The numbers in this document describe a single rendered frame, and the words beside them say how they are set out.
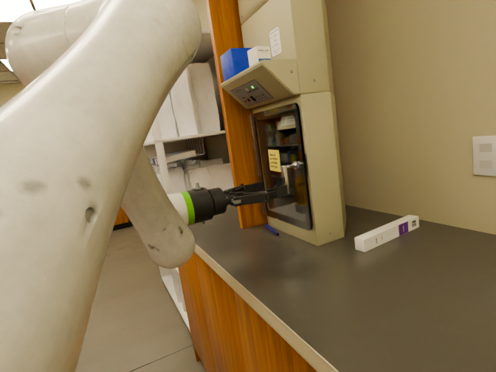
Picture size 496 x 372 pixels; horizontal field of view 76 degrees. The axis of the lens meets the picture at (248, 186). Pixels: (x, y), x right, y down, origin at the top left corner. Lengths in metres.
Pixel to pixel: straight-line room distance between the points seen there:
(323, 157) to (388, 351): 0.58
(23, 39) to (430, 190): 1.16
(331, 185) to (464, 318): 0.51
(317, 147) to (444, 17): 0.53
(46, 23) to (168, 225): 0.39
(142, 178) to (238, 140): 0.71
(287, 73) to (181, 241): 0.55
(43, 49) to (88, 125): 0.29
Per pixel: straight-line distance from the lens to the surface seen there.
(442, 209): 1.24
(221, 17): 1.34
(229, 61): 1.13
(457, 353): 0.64
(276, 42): 1.07
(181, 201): 0.83
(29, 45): 0.53
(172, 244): 0.70
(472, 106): 1.14
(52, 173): 0.21
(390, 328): 0.68
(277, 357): 0.88
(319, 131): 1.00
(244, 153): 1.27
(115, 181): 0.24
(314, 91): 1.00
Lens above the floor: 1.32
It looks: 9 degrees down
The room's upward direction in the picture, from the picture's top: 8 degrees counter-clockwise
